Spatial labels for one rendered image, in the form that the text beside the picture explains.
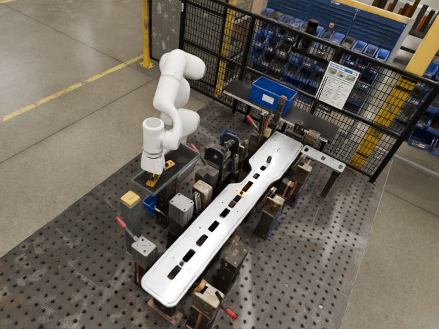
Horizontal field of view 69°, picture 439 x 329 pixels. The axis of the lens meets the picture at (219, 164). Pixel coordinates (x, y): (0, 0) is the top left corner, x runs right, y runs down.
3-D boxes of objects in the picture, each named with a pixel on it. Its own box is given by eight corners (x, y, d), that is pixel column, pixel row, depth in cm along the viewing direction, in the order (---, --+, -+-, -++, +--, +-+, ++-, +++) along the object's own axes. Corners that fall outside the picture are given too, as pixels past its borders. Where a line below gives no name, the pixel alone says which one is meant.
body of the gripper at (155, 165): (138, 152, 136) (139, 170, 144) (160, 159, 135) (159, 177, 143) (146, 141, 141) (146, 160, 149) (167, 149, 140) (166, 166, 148)
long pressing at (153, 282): (176, 315, 126) (177, 314, 124) (134, 282, 132) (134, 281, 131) (305, 145, 216) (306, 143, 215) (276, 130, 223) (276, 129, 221)
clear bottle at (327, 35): (323, 55, 217) (335, 27, 204) (315, 52, 219) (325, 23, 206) (326, 53, 222) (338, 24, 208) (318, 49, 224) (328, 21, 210)
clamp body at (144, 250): (146, 296, 157) (145, 260, 132) (129, 283, 161) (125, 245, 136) (159, 282, 163) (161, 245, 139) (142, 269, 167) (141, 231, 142)
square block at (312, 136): (300, 175, 236) (317, 138, 211) (290, 170, 238) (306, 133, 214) (304, 170, 241) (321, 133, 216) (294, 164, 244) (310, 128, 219)
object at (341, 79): (341, 111, 224) (362, 72, 203) (312, 98, 231) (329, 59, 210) (343, 110, 225) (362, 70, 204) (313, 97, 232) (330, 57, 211)
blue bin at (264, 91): (283, 115, 230) (289, 100, 221) (247, 98, 239) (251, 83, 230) (292, 106, 241) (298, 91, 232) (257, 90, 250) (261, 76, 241)
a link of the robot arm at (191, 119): (170, 132, 206) (172, 101, 189) (198, 138, 206) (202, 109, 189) (164, 143, 198) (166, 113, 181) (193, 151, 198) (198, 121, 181)
